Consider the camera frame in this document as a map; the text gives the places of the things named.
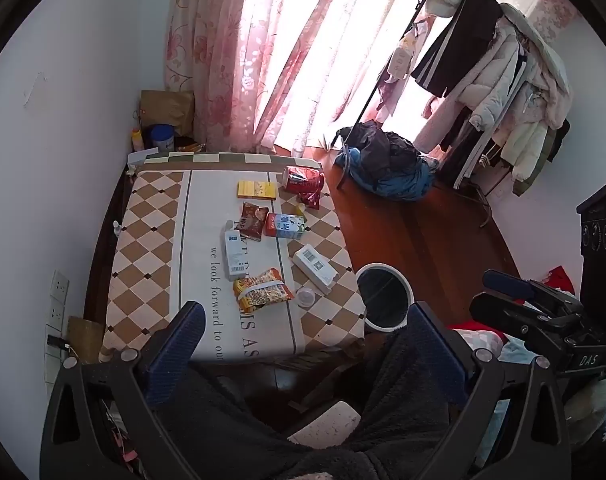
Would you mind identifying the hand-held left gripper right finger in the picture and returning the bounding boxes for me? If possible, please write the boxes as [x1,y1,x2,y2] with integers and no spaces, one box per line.
[408,301,571,480]

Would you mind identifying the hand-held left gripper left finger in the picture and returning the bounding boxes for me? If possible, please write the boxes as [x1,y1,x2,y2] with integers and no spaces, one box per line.
[40,301,206,480]

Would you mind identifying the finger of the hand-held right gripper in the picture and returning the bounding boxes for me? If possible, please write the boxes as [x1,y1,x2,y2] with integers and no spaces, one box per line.
[483,269,584,317]
[469,292,574,361]

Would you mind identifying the white bin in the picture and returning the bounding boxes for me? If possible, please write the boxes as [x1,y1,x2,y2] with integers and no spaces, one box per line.
[355,262,415,332]

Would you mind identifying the orange noodle packet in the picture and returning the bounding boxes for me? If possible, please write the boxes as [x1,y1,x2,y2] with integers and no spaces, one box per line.
[233,267,295,313]

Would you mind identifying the blue and white milk carton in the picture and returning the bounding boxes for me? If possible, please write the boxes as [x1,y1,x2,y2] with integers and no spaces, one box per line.
[264,212,305,239]

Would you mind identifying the yellow box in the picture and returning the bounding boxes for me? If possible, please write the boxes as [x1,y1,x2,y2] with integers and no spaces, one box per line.
[237,180,277,201]

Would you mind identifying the red snack packet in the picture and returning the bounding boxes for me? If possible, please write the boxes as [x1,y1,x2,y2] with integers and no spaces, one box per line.
[295,189,323,210]

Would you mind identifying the white patterned cloth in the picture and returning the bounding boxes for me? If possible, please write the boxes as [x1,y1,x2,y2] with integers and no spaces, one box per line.
[463,332,540,368]

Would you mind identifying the red blanket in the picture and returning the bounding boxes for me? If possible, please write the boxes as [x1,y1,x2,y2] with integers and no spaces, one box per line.
[448,266,578,348]

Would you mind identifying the person's dark fleece pants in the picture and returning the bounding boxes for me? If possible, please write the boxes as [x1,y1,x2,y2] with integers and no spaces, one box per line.
[153,330,484,480]

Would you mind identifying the brown cardboard piece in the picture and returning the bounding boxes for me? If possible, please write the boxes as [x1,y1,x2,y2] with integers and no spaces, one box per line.
[66,316,107,364]

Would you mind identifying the checkered tablecloth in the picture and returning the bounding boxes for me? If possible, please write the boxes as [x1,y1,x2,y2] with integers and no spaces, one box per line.
[99,151,368,363]

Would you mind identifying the black carved furniture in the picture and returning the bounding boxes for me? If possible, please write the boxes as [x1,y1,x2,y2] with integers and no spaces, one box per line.
[577,180,606,313]

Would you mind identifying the tall white carton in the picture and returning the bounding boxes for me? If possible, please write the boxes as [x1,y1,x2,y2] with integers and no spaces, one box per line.
[224,220,249,282]

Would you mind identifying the blue cloth pile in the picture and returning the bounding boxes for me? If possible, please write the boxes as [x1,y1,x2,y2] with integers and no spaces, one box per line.
[334,147,434,202]

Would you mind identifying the white box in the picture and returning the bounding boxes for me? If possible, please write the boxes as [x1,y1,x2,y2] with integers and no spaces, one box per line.
[292,244,340,296]

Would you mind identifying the brown snack packet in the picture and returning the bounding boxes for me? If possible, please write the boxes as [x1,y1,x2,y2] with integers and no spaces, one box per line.
[237,201,270,243]

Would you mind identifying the black clothes pile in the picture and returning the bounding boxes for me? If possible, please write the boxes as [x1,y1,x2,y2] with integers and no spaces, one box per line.
[339,120,425,182]

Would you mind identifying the white down coats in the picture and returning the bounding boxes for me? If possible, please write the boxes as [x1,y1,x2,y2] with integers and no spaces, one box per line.
[425,0,572,196]

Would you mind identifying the blue-lidded tin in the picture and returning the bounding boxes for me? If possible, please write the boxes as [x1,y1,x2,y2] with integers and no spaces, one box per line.
[150,125,176,153]

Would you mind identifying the red drink can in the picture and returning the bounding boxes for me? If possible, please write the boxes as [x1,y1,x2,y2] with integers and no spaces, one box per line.
[282,165,325,195]

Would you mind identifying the metal clothes rack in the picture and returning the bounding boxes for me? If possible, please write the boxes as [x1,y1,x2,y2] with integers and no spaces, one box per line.
[335,0,514,228]

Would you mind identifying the black jacket with white stripes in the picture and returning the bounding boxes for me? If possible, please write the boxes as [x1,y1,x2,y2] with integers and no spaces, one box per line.
[410,0,504,98]

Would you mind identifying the brown paper bag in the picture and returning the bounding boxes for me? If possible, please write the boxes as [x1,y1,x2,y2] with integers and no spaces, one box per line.
[140,90,196,142]

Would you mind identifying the pink floral curtain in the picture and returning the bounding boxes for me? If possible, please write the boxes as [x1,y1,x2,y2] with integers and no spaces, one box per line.
[164,0,578,158]

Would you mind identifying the white wall sockets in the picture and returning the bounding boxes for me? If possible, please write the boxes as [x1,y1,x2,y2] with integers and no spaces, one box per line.
[43,270,70,386]

